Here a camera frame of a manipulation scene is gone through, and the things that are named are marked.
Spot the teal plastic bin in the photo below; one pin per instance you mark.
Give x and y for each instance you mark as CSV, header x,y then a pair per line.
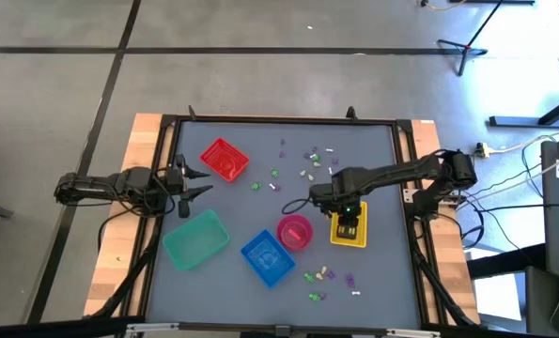
x,y
195,239

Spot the red plastic basket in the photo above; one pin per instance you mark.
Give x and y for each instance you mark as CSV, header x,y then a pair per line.
x,y
225,159

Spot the blue plastic basket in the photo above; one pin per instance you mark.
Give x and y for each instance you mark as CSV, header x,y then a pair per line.
x,y
267,258

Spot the black desk leg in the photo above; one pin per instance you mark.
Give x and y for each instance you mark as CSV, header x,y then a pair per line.
x,y
500,265
518,121

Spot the pink plastic bowl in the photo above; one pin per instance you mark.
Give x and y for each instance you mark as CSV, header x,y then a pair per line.
x,y
288,240

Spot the black table frame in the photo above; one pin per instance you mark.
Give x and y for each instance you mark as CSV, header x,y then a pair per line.
x,y
288,118

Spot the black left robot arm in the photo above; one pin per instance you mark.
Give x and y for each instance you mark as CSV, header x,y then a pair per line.
x,y
119,185

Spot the dark grey equipment box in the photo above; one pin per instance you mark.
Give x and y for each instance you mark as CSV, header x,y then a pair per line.
x,y
539,300

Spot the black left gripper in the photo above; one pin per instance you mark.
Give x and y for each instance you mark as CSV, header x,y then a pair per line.
x,y
178,183

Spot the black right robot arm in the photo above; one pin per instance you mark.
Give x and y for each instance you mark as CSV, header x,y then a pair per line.
x,y
382,176

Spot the yellow plastic basket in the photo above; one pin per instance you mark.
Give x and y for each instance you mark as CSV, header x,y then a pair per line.
x,y
362,230

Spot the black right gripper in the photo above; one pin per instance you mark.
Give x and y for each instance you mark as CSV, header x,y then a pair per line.
x,y
347,225

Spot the white power strip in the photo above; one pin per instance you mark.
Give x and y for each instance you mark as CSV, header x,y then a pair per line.
x,y
482,150

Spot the black tripod stand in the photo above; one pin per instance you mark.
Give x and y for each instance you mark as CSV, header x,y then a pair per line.
x,y
467,47

